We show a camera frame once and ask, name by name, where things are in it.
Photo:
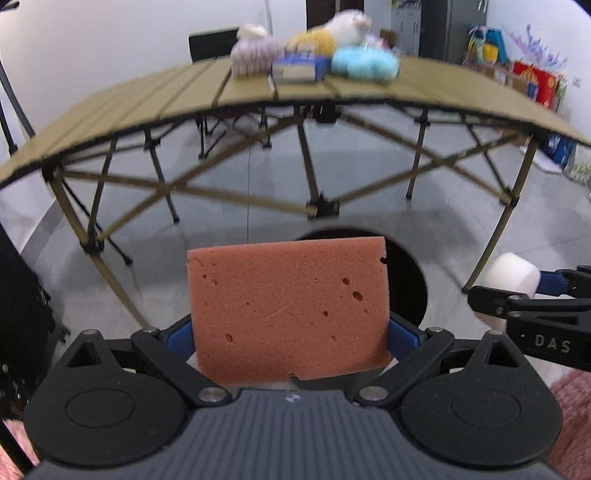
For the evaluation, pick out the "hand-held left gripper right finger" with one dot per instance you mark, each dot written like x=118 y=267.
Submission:
x=401 y=339

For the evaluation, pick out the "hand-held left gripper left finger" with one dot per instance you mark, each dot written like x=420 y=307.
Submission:
x=178 y=339

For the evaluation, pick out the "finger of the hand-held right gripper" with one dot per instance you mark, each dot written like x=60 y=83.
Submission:
x=551 y=282
x=494 y=300

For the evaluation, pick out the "white foam cylinder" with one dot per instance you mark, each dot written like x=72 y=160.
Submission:
x=508 y=274

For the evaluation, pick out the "black trash bin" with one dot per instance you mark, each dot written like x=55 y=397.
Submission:
x=406 y=277

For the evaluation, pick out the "orange sponge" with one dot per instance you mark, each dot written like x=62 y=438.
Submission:
x=286 y=304

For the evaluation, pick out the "pale pink towel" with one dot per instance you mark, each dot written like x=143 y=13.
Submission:
x=256 y=60

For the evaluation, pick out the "black tripod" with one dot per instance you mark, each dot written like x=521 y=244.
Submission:
x=126 y=259

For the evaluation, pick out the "pack of clear bottles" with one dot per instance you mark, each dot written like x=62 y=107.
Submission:
x=579 y=166

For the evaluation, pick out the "blue printed pack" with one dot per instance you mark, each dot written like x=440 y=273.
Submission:
x=558 y=150

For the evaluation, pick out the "black equipment case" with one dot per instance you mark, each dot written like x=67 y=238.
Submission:
x=23 y=314

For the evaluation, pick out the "red printed box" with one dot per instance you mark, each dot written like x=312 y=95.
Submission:
x=540 y=83

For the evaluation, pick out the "purple feathery decoration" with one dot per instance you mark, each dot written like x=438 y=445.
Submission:
x=538 y=46

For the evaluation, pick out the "khaki folding table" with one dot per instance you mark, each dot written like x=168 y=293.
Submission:
x=138 y=101

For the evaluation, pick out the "colourful gift bags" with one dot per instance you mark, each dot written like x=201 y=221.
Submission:
x=485 y=46

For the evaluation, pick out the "light blue plush toy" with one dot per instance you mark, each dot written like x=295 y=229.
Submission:
x=364 y=64

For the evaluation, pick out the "blue box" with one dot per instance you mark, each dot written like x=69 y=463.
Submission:
x=300 y=68

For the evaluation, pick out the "black folding chair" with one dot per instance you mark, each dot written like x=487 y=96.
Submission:
x=212 y=44

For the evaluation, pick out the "white plush toy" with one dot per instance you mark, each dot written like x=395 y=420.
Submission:
x=348 y=25

